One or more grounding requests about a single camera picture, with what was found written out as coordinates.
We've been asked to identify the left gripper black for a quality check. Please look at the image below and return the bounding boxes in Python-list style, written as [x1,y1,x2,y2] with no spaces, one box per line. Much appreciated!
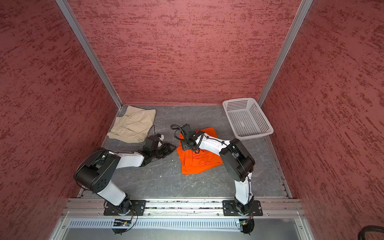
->
[151,142,177,159]

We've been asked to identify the orange shorts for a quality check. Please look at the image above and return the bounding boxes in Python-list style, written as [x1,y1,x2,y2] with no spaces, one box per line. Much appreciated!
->
[176,141,223,175]

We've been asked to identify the beige shorts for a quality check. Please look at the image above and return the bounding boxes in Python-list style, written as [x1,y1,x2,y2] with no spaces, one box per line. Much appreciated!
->
[107,106,156,144]

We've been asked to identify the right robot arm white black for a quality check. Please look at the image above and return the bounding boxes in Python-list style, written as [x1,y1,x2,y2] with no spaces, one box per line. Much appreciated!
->
[176,131,255,216]

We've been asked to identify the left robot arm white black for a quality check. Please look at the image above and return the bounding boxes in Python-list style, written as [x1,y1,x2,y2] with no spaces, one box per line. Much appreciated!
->
[74,143,177,217]

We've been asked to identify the white plastic basket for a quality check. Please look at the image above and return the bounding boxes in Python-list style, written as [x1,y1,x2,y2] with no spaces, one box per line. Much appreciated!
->
[223,98,274,141]

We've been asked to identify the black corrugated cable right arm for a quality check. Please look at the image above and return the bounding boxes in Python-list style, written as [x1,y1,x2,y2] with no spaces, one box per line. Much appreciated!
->
[169,124,206,154]

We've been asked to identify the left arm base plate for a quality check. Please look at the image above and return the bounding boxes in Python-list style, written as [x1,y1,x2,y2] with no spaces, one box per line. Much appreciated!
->
[104,200,147,217]

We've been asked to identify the left circuit board with wires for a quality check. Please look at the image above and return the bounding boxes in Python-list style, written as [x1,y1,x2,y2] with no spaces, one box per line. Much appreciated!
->
[112,219,132,235]

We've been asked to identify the circuit board with wires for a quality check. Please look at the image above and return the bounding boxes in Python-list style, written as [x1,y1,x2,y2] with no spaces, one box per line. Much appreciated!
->
[237,219,255,235]
[112,219,132,235]

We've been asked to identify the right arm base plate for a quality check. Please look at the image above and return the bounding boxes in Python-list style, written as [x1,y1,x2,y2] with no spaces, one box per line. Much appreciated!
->
[222,200,264,217]

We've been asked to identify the aluminium rail frame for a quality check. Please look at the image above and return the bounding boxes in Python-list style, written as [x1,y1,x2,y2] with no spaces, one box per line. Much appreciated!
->
[50,198,314,240]

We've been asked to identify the right circuit board with wires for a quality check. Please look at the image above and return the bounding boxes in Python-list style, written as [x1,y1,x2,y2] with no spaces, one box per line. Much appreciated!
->
[237,219,255,235]

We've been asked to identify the left corner aluminium post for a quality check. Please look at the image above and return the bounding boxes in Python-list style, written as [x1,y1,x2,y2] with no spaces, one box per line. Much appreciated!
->
[56,0,123,110]

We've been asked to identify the corner aluminium post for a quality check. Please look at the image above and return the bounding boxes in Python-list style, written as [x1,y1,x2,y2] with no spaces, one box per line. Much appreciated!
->
[258,0,313,107]
[56,0,123,110]

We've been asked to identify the right corner aluminium post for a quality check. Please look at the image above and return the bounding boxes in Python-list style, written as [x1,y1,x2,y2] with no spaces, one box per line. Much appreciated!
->
[258,0,313,107]

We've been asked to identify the black cable bottom right corner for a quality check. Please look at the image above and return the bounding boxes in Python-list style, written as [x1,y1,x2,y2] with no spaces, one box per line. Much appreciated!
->
[357,224,384,240]

